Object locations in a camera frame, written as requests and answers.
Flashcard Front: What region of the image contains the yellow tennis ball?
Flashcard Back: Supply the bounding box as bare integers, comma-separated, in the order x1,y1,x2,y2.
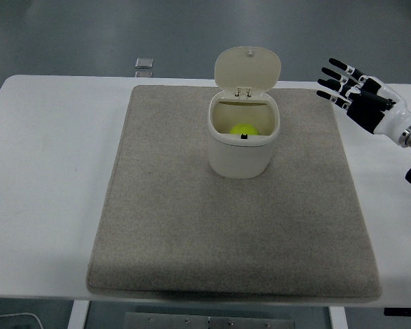
229,123,260,136

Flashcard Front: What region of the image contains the white table leg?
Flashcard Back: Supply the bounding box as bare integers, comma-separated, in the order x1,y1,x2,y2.
328,306,347,329
67,300,90,329

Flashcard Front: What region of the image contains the beige felt mat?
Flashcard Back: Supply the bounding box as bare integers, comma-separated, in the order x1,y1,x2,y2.
85,84,383,304

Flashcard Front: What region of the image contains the black table control panel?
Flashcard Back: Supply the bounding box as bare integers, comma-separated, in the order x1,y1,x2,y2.
383,307,411,317

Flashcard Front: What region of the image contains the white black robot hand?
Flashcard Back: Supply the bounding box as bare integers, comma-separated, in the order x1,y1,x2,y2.
316,57,411,138

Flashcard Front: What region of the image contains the white rounded cable loop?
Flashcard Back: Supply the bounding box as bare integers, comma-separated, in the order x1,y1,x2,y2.
0,312,44,329

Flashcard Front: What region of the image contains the cream bin with flip lid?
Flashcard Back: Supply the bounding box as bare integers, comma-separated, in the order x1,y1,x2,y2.
208,47,282,180

